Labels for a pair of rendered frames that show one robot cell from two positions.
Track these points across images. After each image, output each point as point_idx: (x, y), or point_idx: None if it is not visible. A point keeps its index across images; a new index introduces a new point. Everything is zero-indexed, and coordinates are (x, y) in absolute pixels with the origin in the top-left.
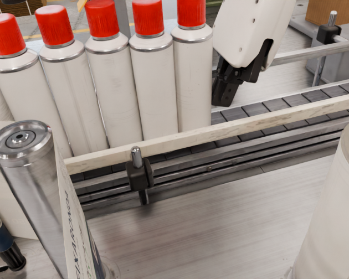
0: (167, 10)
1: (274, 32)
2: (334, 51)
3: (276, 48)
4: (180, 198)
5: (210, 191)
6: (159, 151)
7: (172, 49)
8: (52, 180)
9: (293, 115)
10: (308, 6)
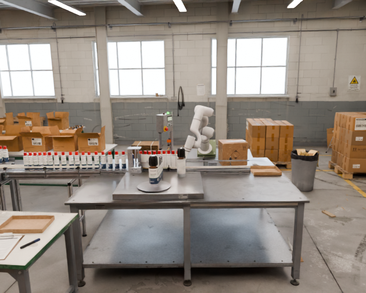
0: (191, 156)
1: (185, 155)
2: (201, 161)
3: (186, 157)
4: (172, 171)
5: (176, 171)
6: (172, 168)
7: (175, 156)
8: (161, 159)
9: (190, 167)
10: (218, 158)
